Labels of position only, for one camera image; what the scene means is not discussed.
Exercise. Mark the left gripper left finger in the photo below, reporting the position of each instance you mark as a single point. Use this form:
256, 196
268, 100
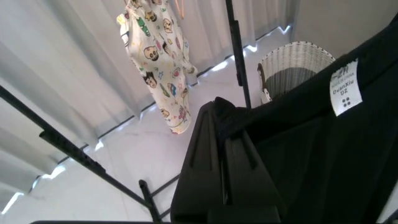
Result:
196, 180

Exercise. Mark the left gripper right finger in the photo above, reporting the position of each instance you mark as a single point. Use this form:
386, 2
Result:
248, 186

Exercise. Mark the black garment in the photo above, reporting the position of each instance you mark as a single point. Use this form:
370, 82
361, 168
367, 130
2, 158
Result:
311, 155

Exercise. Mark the cream printed garment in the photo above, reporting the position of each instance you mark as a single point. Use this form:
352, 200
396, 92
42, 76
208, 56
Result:
155, 53

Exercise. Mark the black clothes rack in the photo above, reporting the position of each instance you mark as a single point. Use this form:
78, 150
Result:
237, 62

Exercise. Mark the white laundry basket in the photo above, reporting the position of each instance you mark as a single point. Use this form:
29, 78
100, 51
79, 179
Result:
292, 59

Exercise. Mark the white curtain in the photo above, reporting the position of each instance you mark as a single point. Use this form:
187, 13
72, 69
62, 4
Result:
62, 62

